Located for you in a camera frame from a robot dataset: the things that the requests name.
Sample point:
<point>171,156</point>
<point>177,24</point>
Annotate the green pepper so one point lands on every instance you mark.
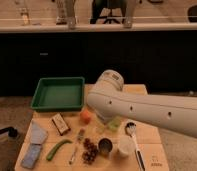
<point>55,148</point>

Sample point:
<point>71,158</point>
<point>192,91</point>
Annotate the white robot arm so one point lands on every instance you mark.
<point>175,113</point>

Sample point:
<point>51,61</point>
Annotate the orange round fruit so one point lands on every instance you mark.
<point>85,116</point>

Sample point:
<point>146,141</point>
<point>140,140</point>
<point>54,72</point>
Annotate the green plastic cup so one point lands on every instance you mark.
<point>114,124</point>

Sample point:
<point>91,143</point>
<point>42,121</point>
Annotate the green plastic tray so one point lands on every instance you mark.
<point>59,94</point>

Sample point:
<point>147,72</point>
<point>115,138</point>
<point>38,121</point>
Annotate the small metal cup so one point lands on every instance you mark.
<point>105,146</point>

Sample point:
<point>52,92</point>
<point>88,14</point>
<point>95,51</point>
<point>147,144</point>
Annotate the white round container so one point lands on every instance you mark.
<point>125,146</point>

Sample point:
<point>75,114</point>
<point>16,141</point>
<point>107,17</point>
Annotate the bunch of dark grapes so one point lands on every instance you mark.
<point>90,151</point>

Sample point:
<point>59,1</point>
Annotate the blue sponge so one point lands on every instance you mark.
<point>31,156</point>

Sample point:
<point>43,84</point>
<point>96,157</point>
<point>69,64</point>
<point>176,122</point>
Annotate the black handled spoon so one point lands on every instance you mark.
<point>130,129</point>

